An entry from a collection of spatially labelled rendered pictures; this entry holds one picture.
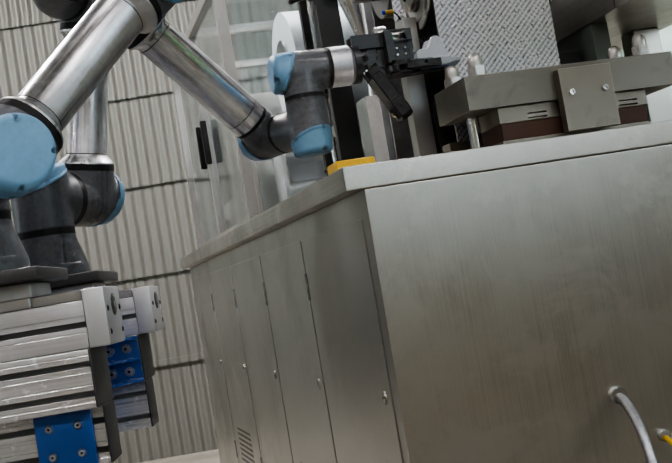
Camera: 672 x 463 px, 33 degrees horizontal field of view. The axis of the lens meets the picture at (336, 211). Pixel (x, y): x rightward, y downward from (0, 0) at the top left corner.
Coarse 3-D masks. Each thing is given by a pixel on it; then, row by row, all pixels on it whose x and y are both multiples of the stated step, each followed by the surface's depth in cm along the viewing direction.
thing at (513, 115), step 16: (624, 96) 204; (640, 96) 205; (496, 112) 199; (512, 112) 199; (528, 112) 200; (544, 112) 200; (624, 112) 204; (640, 112) 205; (480, 128) 207; (496, 128) 201; (512, 128) 199; (528, 128) 200; (544, 128) 200; (560, 128) 201; (608, 128) 203; (496, 144) 201
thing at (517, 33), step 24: (504, 0) 221; (528, 0) 222; (456, 24) 218; (480, 24) 219; (504, 24) 221; (528, 24) 222; (552, 24) 223; (456, 48) 218; (480, 48) 219; (504, 48) 220; (528, 48) 221; (552, 48) 222
